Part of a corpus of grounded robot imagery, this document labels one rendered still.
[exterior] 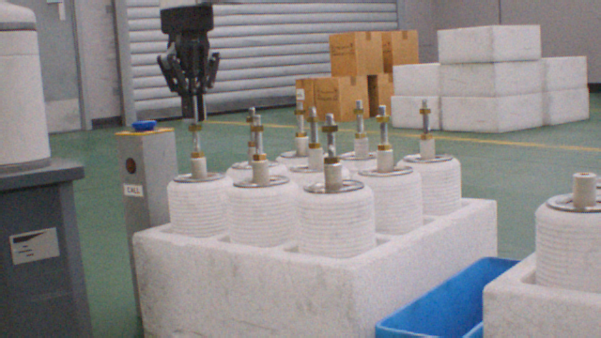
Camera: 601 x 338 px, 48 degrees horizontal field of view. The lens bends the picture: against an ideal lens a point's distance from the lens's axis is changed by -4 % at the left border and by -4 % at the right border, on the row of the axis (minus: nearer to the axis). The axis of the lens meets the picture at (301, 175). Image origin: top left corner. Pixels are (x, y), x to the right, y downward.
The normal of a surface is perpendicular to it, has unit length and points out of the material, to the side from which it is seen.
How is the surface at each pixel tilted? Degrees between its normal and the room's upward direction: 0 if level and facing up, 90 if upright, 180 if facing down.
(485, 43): 90
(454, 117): 90
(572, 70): 90
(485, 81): 90
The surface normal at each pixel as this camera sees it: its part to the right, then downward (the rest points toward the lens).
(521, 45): 0.55, 0.09
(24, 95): 0.78, 0.04
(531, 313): -0.63, 0.16
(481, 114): -0.80, 0.15
